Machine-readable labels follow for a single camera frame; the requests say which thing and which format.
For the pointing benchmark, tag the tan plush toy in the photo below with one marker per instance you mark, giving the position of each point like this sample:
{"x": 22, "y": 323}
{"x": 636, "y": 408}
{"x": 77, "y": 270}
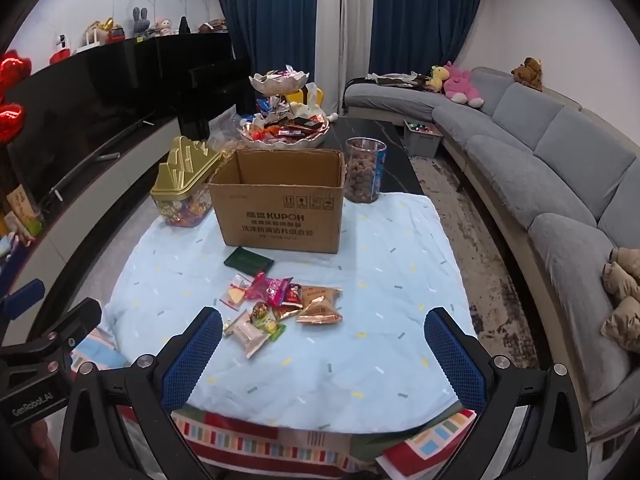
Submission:
{"x": 622, "y": 305}

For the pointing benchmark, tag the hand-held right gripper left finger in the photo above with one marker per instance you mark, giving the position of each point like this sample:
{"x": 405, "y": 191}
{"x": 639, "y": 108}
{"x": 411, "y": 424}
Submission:
{"x": 192, "y": 360}

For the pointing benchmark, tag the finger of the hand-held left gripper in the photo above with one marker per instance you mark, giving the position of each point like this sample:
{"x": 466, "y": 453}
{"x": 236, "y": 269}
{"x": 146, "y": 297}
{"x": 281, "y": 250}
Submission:
{"x": 75, "y": 320}
{"x": 22, "y": 294}

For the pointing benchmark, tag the dark red gold-foil packet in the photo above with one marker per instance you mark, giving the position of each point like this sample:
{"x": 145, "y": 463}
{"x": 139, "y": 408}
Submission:
{"x": 293, "y": 294}

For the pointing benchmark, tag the blue curtain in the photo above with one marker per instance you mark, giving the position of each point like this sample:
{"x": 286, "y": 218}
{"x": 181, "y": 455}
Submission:
{"x": 260, "y": 20}
{"x": 425, "y": 10}

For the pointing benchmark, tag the brown pyramid snack packet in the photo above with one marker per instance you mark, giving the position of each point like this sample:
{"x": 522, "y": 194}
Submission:
{"x": 320, "y": 310}

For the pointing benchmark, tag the grey television cabinet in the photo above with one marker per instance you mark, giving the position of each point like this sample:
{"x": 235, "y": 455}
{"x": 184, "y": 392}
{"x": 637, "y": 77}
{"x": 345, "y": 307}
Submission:
{"x": 100, "y": 182}

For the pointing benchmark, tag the pile of assorted wrapped snacks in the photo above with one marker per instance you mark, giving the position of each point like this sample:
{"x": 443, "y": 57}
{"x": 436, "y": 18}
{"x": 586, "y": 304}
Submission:
{"x": 280, "y": 127}

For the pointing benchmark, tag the grey plush bunny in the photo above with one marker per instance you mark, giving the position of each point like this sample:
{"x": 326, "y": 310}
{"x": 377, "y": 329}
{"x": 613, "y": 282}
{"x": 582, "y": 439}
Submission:
{"x": 141, "y": 22}

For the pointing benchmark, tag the red snack packet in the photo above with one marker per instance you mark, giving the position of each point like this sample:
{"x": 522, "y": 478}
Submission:
{"x": 267, "y": 287}

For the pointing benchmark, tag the grey storage bin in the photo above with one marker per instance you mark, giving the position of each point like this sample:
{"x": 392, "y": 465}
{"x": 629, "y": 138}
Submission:
{"x": 421, "y": 140}

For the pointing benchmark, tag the dark green snack packet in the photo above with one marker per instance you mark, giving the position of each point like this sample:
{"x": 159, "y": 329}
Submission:
{"x": 249, "y": 259}

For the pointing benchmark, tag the colourful striped cloth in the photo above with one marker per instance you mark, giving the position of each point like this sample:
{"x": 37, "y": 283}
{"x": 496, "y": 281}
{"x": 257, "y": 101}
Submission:
{"x": 435, "y": 440}

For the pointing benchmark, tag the gold-lidded candy jar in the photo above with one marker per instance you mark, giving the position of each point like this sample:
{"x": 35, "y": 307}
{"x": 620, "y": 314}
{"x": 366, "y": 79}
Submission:
{"x": 180, "y": 170}

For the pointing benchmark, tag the grey curved sofa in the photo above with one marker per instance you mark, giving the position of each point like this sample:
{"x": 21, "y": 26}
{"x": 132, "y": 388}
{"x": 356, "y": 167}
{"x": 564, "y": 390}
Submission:
{"x": 525, "y": 185}

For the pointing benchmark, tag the mottled grey rug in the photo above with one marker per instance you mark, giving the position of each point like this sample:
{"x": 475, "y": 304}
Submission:
{"x": 480, "y": 260}

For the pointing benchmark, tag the black cone ornament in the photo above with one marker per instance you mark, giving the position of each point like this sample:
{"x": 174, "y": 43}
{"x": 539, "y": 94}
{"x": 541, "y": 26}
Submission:
{"x": 184, "y": 26}

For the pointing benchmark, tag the white sheer curtain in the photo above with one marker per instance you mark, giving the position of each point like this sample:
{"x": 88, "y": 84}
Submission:
{"x": 345, "y": 20}

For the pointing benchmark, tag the gold heart ornament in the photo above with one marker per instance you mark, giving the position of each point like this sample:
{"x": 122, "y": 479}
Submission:
{"x": 102, "y": 29}

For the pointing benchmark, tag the clear plastic bag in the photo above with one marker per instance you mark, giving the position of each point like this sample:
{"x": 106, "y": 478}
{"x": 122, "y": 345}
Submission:
{"x": 222, "y": 132}

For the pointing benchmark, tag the small green candy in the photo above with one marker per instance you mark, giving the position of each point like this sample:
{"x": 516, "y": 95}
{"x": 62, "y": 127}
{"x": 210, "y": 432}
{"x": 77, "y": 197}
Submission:
{"x": 271, "y": 326}

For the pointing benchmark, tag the clear jar of chocolate balls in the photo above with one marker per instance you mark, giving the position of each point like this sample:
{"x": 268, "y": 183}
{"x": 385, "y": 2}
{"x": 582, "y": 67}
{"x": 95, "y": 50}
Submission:
{"x": 362, "y": 175}

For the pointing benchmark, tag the small pink doll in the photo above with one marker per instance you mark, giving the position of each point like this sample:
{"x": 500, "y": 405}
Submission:
{"x": 163, "y": 26}

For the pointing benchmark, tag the red heart balloon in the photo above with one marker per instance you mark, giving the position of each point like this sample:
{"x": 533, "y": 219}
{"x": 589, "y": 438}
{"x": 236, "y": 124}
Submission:
{"x": 10, "y": 122}
{"x": 12, "y": 70}

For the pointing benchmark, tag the white tiered lotus bowl stand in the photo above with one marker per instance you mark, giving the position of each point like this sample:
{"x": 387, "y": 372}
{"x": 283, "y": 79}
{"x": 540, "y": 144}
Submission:
{"x": 280, "y": 82}

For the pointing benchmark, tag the beige round pastry packet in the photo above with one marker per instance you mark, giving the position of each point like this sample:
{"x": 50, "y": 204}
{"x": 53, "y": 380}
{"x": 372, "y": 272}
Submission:
{"x": 247, "y": 332}

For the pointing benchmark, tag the brown cardboard box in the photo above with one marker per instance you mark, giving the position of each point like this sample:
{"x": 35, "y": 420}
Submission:
{"x": 280, "y": 220}

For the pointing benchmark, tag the yellow plush toy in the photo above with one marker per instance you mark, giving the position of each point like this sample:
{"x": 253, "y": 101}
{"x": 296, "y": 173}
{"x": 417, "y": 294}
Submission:
{"x": 437, "y": 79}

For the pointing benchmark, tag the paper clutter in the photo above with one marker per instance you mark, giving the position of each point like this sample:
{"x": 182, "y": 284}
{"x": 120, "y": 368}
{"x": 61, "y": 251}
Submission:
{"x": 397, "y": 79}

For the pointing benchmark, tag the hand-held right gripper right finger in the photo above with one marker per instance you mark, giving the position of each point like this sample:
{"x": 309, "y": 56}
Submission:
{"x": 457, "y": 365}

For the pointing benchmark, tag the brown foil twist candy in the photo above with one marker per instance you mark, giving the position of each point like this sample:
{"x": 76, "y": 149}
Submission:
{"x": 259, "y": 311}

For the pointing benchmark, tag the pink plush toy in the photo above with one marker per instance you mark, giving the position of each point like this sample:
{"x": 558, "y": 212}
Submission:
{"x": 460, "y": 85}

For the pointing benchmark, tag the white triangular biscuit packet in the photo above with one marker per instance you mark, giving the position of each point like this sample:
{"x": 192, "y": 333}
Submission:
{"x": 235, "y": 292}

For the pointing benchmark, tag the brown plush bear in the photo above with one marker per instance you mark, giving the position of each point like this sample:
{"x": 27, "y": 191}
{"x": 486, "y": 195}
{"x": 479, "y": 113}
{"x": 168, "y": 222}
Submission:
{"x": 527, "y": 74}

